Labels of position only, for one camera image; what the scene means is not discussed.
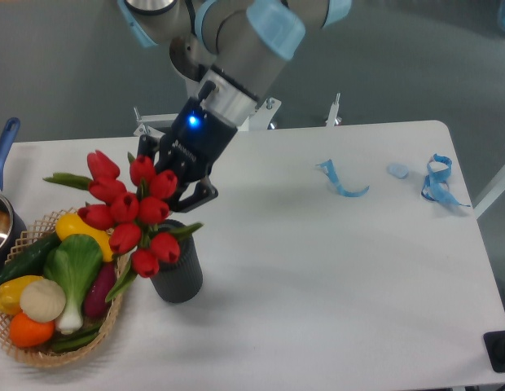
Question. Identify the small pale blue cap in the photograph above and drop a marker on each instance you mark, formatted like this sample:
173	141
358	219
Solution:
398	170

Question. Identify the orange fruit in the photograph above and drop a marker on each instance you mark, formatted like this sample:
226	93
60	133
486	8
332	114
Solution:
26	333

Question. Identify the black device at table edge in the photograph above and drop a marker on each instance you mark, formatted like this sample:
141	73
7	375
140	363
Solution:
495	347

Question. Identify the woven wicker basket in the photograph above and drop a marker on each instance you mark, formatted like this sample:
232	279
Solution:
42	356

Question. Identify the green bean pods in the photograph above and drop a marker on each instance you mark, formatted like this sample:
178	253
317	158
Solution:
76	340

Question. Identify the green bok choy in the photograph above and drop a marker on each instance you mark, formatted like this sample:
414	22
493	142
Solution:
74	266

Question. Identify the white frame right edge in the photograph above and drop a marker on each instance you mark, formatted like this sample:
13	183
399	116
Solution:
491	192

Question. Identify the black gripper, blue light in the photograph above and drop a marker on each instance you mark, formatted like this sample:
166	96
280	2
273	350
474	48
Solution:
195	141

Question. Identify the yellow bell pepper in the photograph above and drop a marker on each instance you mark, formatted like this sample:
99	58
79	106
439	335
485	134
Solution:
10	293

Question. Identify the dark grey ribbed vase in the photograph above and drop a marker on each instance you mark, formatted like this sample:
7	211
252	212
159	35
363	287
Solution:
180	275

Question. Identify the purple sweet potato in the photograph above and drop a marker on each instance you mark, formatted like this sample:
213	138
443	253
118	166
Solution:
95	305

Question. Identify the white metal base frame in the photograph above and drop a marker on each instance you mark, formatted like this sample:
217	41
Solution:
261	119

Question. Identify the blue handled saucepan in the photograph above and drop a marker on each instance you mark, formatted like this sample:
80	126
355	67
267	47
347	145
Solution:
11	225

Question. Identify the curled blue strip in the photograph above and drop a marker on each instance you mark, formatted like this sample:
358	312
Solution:
328	168

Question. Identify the crumpled blue ribbon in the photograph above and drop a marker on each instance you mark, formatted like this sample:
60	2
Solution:
435	187

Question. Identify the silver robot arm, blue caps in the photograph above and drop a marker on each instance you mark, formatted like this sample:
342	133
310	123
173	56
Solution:
232	51

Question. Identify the yellow squash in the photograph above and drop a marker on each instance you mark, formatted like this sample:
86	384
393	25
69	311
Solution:
71	224

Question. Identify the dark green cucumber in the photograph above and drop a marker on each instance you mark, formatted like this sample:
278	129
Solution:
31	260

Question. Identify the red tulip bouquet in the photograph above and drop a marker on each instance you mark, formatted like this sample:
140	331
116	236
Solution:
131	218

